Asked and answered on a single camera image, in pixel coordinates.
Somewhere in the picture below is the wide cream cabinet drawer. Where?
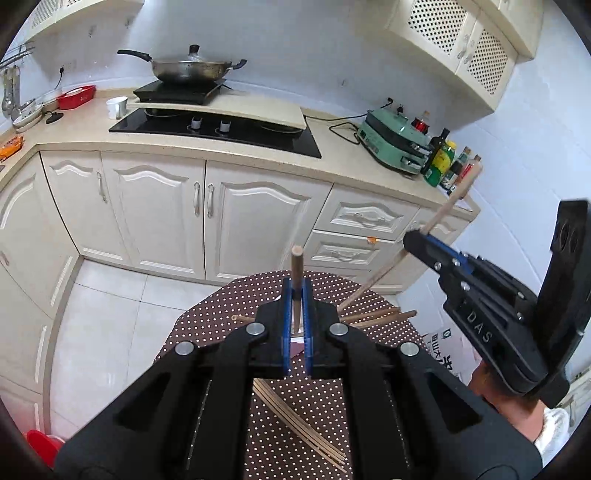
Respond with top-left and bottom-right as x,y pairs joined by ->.
313,185 -> 419,241

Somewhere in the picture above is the person's right hand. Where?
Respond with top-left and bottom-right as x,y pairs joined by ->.
468,357 -> 546,445

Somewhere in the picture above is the single wooden chopstick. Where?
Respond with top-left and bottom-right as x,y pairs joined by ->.
337,165 -> 483,311
292,246 -> 304,334

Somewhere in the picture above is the steel wok black handle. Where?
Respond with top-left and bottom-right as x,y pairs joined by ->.
117,45 -> 247,85

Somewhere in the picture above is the dark glass bottle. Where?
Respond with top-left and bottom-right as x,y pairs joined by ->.
422,128 -> 451,178

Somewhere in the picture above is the red plastic stool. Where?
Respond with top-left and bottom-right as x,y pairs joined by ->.
25,429 -> 65,462

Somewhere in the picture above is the soy sauce bottle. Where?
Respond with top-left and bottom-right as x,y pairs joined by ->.
444,147 -> 472,186

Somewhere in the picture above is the white printed bag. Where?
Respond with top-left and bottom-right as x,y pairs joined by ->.
422,323 -> 481,384

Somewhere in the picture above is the green electric cooker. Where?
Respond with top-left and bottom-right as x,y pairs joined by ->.
355,108 -> 437,176

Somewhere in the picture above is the wooden cutting board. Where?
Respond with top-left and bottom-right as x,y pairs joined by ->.
127,90 -> 308,131

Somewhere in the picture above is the cream lattice-door cabinet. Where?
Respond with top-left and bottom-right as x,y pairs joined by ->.
18,0 -> 146,40
385,0 -> 546,114

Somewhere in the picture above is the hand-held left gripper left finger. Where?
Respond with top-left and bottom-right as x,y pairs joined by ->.
53,277 -> 296,480

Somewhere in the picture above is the black power cable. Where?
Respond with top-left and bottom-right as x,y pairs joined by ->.
305,113 -> 370,145

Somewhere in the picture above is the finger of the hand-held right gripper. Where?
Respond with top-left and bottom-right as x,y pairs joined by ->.
422,232 -> 539,319
403,229 -> 520,324

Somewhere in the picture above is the black induction cooker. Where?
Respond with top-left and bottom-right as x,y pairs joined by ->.
133,78 -> 228,104

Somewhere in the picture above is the black wire hanging rack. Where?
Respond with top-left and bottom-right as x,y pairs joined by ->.
2,41 -> 35,65

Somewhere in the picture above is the stack of bowls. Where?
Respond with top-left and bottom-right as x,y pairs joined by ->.
11,99 -> 44,129

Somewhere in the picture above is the glass wok lid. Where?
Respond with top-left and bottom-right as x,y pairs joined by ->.
152,45 -> 232,65

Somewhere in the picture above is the black glass gas hob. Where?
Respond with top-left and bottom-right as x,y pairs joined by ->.
109,110 -> 322,159

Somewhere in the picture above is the red plastic basket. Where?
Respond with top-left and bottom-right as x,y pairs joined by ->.
56,85 -> 97,110

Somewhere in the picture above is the bundle of wooden chopsticks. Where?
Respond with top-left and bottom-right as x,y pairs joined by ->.
231,310 -> 417,468

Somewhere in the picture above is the orange sauce bottle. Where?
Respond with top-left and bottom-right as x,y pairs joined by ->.
455,154 -> 483,195

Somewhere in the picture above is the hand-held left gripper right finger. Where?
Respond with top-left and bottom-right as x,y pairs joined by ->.
302,277 -> 543,480

